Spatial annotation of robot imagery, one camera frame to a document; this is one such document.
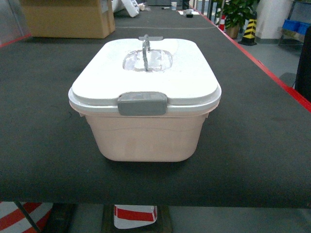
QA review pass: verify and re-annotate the cardboard box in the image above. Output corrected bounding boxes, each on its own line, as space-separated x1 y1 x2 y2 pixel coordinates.
20 0 115 39

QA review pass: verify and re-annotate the red white traffic cone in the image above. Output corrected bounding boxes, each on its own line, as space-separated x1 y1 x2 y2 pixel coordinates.
101 204 173 233

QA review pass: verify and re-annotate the red white cone left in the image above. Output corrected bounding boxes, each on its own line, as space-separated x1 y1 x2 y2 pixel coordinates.
0 201 53 233

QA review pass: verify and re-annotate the white lid with grey handle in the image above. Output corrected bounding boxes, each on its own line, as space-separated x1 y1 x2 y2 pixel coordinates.
68 36 222 117

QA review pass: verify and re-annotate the yellow black striped bollard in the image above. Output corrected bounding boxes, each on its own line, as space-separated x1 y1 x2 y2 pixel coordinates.
238 12 257 46

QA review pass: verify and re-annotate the pink plastic storage box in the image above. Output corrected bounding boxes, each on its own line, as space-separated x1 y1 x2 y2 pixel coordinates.
70 101 215 162

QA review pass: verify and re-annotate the potted green plant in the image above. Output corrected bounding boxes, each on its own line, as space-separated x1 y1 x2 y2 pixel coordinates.
215 0 260 39

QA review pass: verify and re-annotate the black table mat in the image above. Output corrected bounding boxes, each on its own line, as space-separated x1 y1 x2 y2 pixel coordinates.
0 7 311 208

